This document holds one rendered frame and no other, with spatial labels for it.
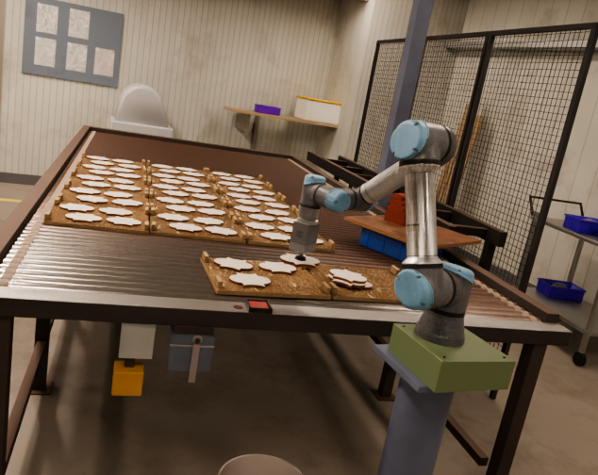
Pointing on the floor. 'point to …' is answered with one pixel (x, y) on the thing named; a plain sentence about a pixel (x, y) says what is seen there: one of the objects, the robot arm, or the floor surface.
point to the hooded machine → (141, 112)
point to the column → (412, 423)
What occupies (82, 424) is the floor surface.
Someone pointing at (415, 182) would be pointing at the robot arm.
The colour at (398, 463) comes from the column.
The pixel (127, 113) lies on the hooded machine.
